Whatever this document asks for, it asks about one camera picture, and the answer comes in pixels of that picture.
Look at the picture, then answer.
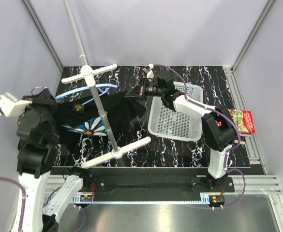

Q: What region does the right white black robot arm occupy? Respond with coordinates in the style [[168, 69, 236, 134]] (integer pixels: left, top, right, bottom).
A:
[[126, 77, 240, 192]]

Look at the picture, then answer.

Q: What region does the black daisy print t-shirt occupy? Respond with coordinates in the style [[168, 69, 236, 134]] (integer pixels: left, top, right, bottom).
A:
[[54, 91, 146, 153]]

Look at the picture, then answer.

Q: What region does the black marbled table mat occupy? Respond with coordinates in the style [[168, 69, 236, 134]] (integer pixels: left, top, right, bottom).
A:
[[54, 66, 250, 168]]

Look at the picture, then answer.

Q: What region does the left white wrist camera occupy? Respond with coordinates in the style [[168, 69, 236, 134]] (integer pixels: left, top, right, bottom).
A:
[[0, 92, 32, 117]]

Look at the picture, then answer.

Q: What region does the white plastic mesh basket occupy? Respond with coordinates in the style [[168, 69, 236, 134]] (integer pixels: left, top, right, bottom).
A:
[[148, 96, 202, 142]]

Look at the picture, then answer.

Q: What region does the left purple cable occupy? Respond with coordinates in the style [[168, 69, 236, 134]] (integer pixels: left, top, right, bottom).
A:
[[0, 115, 27, 232]]

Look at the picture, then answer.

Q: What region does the purple cable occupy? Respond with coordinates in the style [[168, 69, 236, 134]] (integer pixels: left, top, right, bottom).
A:
[[153, 64, 247, 208], [0, 115, 27, 232]]

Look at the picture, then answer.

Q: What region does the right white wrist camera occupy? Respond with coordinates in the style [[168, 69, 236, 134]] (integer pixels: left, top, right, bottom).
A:
[[143, 63, 154, 79]]

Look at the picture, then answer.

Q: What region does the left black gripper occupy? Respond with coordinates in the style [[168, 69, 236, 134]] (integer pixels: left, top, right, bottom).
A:
[[19, 87, 61, 140]]

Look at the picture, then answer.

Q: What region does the light blue clothes hanger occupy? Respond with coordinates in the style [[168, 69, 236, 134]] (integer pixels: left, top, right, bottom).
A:
[[54, 84, 118, 100]]

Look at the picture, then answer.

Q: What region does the grey white garment rack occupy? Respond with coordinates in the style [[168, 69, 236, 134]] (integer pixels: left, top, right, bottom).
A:
[[62, 0, 151, 169]]

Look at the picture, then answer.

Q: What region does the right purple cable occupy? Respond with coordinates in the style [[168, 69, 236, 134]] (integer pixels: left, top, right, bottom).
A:
[[153, 64, 247, 208]]

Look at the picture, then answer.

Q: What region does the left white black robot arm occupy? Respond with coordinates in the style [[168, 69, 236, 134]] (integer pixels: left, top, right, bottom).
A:
[[11, 88, 91, 232]]

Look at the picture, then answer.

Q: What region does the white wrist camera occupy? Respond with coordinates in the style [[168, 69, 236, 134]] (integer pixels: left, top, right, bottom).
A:
[[143, 63, 154, 79], [0, 92, 32, 117]]

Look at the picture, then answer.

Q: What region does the red cover book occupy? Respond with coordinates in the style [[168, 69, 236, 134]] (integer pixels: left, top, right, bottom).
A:
[[229, 109, 255, 137]]

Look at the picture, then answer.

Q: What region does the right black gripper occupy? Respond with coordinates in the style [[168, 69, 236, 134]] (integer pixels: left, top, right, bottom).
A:
[[124, 77, 164, 102]]

